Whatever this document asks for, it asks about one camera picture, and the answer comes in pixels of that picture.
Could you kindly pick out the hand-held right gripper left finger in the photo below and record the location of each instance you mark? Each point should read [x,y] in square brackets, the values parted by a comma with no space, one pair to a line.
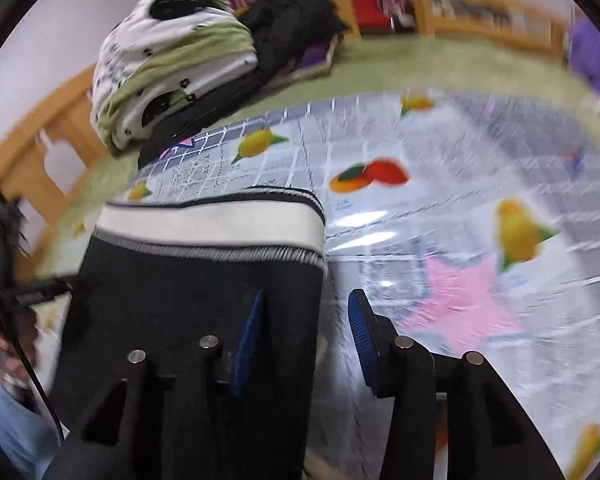
[247,342]

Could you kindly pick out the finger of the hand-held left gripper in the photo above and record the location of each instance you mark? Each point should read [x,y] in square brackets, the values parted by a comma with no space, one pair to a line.
[45,290]

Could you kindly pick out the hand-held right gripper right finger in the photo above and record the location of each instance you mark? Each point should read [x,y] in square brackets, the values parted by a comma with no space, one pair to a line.
[362,342]

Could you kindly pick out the black pants with white stripes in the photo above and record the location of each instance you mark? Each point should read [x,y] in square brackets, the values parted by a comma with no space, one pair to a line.
[180,285]

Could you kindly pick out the person's left hand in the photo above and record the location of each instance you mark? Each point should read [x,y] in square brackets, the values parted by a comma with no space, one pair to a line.
[0,345]

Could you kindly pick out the person's blue jeans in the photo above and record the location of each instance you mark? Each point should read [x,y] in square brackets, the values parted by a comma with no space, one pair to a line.
[10,425]

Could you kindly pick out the fruit print plastic mat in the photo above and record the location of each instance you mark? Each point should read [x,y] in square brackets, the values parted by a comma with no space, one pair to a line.
[430,210]

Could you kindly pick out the wooden bed headboard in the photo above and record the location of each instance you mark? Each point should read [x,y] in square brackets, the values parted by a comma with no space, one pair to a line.
[70,110]

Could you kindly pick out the folded white and green quilt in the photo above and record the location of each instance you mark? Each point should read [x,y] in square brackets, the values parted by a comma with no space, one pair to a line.
[180,55]

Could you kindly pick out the green bed sheet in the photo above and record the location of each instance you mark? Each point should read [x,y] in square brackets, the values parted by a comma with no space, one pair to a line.
[380,60]

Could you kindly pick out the purple cloth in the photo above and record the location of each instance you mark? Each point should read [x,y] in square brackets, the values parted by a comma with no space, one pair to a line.
[315,55]

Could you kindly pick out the black garment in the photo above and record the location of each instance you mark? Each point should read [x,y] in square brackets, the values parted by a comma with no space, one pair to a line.
[290,15]

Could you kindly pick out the red object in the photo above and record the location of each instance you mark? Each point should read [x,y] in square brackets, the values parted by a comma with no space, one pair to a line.
[375,10]

